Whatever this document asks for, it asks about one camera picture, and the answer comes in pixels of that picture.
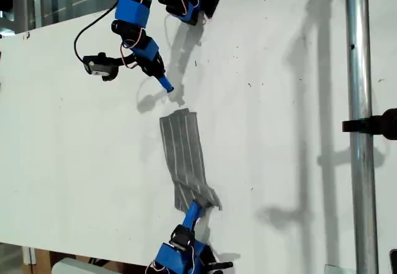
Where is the grey striped towel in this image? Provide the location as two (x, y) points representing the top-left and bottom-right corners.
(159, 108), (223, 213)

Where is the black camera stalk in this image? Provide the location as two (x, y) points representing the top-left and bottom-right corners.
(108, 55), (137, 70)

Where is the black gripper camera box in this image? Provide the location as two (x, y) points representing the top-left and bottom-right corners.
(83, 52), (118, 82)
(206, 261), (234, 269)

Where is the black camera cable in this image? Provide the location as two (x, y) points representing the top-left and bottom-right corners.
(73, 2), (120, 64)

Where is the white table leg bracket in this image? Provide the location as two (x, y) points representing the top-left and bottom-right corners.
(21, 246), (37, 265)

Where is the steel post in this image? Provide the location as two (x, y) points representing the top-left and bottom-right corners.
(344, 0), (380, 274)

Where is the black post clamp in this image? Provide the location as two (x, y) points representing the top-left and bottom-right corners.
(342, 108), (397, 141)

